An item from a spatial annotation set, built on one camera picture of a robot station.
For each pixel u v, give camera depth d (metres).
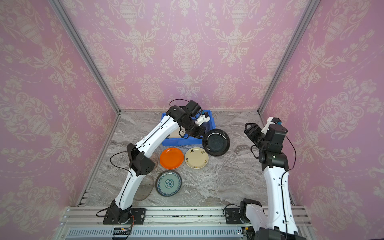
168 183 0.85
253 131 0.64
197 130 0.73
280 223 0.38
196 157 0.95
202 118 0.77
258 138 0.64
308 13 0.70
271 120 0.65
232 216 0.73
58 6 0.70
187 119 0.62
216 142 0.81
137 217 0.75
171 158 0.93
